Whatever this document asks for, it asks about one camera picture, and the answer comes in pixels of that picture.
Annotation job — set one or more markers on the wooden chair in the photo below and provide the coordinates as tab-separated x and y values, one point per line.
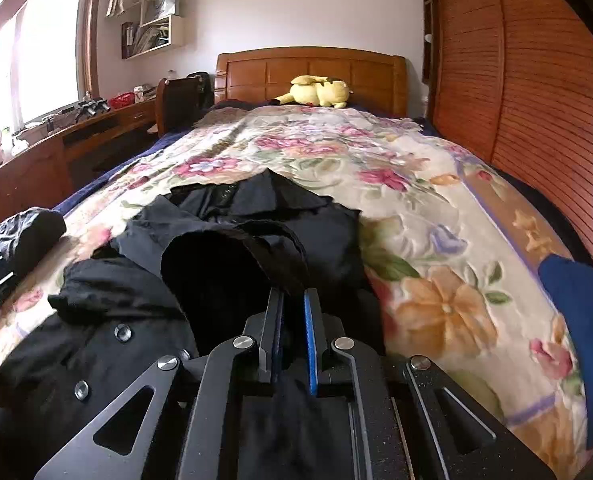
162	110

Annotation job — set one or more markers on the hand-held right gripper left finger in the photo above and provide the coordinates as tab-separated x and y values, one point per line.
276	330

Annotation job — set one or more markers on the wooden louvered wardrobe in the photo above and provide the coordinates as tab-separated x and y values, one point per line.
526	85

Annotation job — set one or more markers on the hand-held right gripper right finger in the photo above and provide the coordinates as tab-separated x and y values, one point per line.
310	335

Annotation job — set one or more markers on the black printed garment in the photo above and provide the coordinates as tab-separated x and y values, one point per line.
26	235

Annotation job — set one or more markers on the window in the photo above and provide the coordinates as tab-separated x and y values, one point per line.
46	60

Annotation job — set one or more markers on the white plastic bag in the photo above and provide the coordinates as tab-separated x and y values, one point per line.
20	145

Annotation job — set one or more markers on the white carton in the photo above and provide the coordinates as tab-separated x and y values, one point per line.
140	94

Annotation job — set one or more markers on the wooden desk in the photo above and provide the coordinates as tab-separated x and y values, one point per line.
26	180

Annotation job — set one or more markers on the black trench coat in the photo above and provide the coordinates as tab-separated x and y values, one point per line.
141	310

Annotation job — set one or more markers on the wooden bed headboard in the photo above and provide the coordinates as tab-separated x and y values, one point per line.
256	75

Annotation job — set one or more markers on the black devices on stand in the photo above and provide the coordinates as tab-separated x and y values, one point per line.
92	107

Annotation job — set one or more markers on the yellow plush toy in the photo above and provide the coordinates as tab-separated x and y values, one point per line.
316	92

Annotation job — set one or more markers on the white wall shelf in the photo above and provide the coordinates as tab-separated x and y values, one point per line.
176	32

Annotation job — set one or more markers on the blue cloth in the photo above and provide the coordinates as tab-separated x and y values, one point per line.
581	335

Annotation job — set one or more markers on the silver paper bag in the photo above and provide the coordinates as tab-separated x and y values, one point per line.
159	10

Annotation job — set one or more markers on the black binder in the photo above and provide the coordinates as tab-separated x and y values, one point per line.
127	40

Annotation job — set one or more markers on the green cap bottle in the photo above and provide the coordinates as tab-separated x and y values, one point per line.
7	145

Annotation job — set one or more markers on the floral blanket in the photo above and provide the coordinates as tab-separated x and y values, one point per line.
426	210

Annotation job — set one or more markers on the stack of papers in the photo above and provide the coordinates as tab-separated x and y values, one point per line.
151	37

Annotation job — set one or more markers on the red basket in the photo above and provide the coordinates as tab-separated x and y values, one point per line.
121	101

